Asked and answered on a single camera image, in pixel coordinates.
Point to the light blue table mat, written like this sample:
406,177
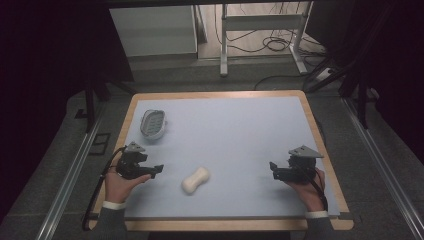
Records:
233,150

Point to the black tripod stand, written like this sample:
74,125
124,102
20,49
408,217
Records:
95,96
353,76

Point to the metal floor rail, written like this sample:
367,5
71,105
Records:
383,166
68,176

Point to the white power strip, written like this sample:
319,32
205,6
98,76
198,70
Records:
325,74

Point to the person's right hand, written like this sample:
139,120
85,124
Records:
308,193

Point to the white metal stand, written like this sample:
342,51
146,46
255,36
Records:
263,23

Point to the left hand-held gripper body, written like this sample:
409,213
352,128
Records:
130,164

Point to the white soap bar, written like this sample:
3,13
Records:
195,180

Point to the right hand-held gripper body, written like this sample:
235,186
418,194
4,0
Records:
298,165

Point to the person's left hand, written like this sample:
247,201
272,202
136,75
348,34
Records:
120,186

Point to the white soap dish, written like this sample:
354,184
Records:
153,124

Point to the white cabinet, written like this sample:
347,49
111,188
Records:
156,31

